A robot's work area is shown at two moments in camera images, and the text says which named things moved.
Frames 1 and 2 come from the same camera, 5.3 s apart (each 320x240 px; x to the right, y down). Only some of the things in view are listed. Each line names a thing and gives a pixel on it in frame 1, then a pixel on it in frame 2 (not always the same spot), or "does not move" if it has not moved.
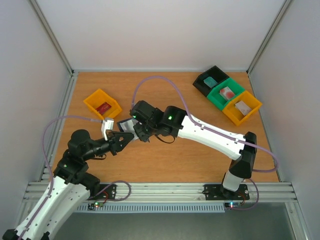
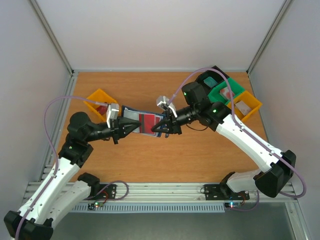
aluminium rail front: [176, 192] does not move
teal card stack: [210, 82] does not move
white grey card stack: [243, 107] does not move
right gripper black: [141, 129] -> [171, 122]
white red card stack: [227, 93] does not move
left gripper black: [116, 144] -> [115, 127]
